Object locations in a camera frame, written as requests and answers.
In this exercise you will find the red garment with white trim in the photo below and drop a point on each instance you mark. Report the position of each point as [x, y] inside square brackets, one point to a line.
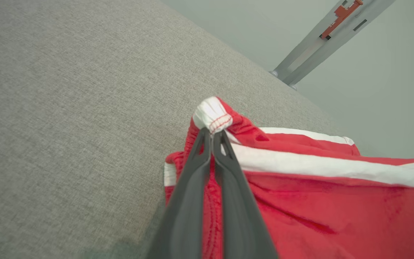
[336, 216]

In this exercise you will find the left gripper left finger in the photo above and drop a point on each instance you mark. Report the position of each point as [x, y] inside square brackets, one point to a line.
[185, 208]

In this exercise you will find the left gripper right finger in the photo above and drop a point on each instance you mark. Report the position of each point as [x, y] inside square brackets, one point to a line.
[239, 216]

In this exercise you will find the orange plastic clamp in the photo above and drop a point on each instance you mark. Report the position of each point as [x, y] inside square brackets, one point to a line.
[341, 12]

